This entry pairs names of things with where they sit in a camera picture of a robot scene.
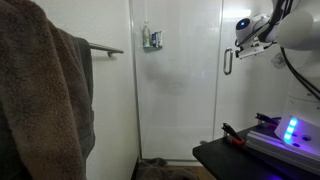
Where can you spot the dark grey towel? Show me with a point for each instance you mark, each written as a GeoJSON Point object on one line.
{"type": "Point", "coordinates": [85, 83]}

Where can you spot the orange and black clamp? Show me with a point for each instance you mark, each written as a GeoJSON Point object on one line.
{"type": "Point", "coordinates": [233, 134]}

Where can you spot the white tube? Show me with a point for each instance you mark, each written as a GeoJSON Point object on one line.
{"type": "Point", "coordinates": [160, 39]}

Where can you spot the brown towel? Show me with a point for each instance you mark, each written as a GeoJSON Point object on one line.
{"type": "Point", "coordinates": [33, 93]}

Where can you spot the bottles on shower shelf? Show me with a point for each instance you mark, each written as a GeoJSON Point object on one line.
{"type": "Point", "coordinates": [146, 36]}

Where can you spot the blue and black clamp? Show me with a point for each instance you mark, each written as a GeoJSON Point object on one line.
{"type": "Point", "coordinates": [266, 118]}

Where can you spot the chrome towel bar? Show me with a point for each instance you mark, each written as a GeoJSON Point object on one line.
{"type": "Point", "coordinates": [106, 49]}

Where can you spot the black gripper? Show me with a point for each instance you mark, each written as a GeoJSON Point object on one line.
{"type": "Point", "coordinates": [237, 53]}

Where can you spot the shower shelf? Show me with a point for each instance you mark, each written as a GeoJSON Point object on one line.
{"type": "Point", "coordinates": [152, 48]}

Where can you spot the chrome shower valve knob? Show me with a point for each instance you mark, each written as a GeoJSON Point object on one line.
{"type": "Point", "coordinates": [277, 61]}

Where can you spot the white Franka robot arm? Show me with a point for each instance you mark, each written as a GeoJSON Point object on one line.
{"type": "Point", "coordinates": [296, 30]}

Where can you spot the black table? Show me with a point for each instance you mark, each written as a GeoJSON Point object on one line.
{"type": "Point", "coordinates": [226, 160]}

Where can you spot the fixed glass shower panel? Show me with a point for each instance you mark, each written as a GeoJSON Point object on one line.
{"type": "Point", "coordinates": [176, 93]}

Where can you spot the grey floor towel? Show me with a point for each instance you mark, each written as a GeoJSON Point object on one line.
{"type": "Point", "coordinates": [160, 170]}

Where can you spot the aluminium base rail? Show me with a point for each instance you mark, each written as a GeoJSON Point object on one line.
{"type": "Point", "coordinates": [276, 146]}

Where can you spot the glass shower door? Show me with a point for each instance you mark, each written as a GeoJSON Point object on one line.
{"type": "Point", "coordinates": [246, 100]}

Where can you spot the blue tube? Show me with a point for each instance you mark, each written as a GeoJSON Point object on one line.
{"type": "Point", "coordinates": [154, 39]}

